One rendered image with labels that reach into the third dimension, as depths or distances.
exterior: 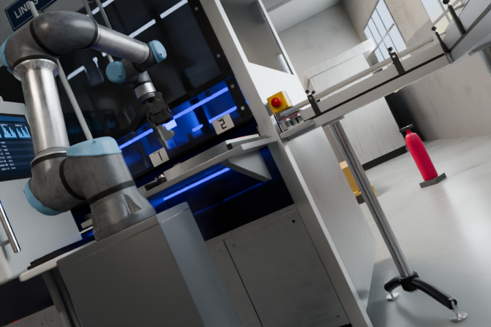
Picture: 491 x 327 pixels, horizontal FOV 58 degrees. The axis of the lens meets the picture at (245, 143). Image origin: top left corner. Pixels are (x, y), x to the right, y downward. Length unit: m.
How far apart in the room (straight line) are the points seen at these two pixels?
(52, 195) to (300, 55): 8.96
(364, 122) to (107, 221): 7.12
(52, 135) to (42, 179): 0.12
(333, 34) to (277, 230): 8.39
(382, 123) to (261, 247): 6.30
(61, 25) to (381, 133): 7.06
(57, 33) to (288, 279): 1.25
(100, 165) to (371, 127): 7.11
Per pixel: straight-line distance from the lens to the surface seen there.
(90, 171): 1.08
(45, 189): 1.17
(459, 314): 1.86
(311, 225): 1.80
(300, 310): 1.93
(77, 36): 1.32
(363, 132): 7.95
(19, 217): 1.99
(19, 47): 1.36
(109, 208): 1.06
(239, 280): 1.96
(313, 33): 10.00
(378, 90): 1.82
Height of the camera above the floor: 0.78
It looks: 4 degrees up
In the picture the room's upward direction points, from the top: 25 degrees counter-clockwise
